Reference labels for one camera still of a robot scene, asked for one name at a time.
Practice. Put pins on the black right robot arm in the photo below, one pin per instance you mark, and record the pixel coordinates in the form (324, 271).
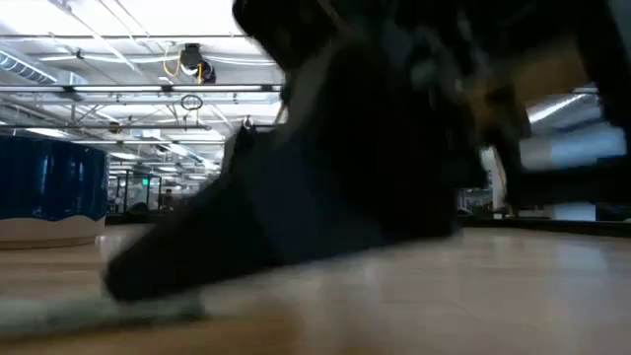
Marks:
(609, 59)

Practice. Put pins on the green white sweetener packet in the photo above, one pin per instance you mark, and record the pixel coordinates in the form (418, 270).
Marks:
(59, 310)

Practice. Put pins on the black aluminium rig frame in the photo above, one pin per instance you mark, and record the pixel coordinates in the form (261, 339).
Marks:
(542, 227)

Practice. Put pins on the dark blue ceramic mug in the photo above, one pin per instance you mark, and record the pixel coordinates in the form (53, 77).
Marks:
(49, 187)

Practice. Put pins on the person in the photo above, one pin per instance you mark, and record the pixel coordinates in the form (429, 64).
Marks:
(168, 198)

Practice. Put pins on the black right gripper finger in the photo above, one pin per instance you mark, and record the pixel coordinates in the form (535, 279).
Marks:
(320, 197)
(510, 167)

